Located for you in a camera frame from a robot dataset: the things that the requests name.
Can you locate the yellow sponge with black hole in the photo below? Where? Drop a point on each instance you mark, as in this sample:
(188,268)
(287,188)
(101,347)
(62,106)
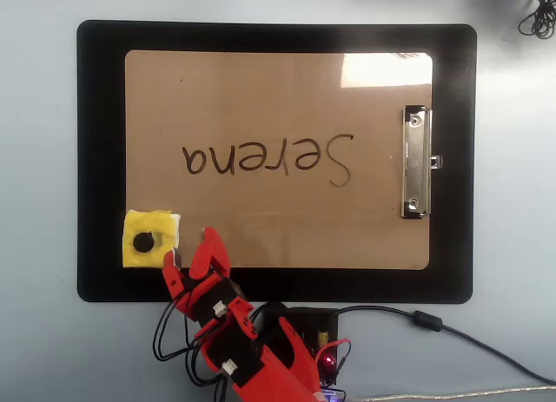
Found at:
(134,224)

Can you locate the brown clipboard board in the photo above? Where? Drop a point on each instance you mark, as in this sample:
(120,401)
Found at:
(260,94)

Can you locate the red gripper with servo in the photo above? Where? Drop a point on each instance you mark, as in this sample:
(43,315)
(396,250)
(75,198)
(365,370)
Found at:
(210,287)

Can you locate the black rectangular mat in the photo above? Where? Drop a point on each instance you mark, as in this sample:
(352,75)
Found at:
(100,159)

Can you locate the black robot base with electronics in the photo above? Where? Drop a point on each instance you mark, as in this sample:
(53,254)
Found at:
(313,324)

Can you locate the silver metal clipboard clip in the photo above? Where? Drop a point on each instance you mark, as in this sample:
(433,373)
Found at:
(415,159)

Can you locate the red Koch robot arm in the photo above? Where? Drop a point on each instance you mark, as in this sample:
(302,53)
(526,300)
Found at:
(278,376)

